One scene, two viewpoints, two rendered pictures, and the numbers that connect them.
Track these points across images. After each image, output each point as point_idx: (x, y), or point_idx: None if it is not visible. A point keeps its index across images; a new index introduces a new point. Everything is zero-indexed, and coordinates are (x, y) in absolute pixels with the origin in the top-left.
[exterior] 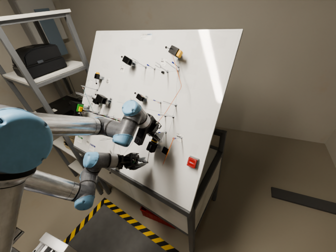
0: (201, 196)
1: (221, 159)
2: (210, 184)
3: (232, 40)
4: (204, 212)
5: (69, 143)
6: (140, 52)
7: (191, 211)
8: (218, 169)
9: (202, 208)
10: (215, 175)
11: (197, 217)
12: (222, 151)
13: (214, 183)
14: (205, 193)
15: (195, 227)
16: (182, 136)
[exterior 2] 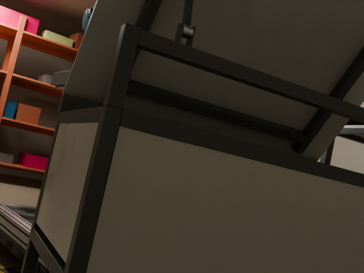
0: (64, 119)
1: (94, 141)
2: (69, 158)
3: None
4: (39, 248)
5: (321, 161)
6: None
7: (62, 96)
8: (82, 181)
9: (51, 189)
10: (76, 175)
11: (47, 184)
12: (103, 103)
13: (65, 218)
14: (65, 142)
15: (38, 214)
16: None
